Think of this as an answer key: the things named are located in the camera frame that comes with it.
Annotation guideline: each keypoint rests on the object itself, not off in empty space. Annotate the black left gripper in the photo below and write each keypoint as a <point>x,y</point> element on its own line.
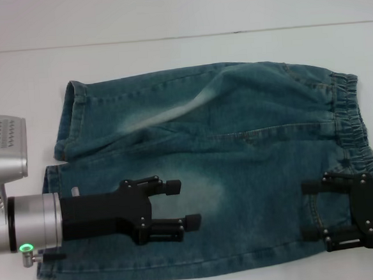
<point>95,213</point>

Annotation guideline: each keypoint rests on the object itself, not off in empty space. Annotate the blue denim shorts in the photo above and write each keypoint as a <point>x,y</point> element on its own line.
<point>239,162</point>

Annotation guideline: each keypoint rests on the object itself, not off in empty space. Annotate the silver left gripper knob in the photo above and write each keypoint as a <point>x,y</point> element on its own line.
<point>75,192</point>

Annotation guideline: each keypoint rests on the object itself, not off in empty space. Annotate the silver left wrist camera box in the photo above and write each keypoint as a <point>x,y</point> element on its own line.
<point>4,149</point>

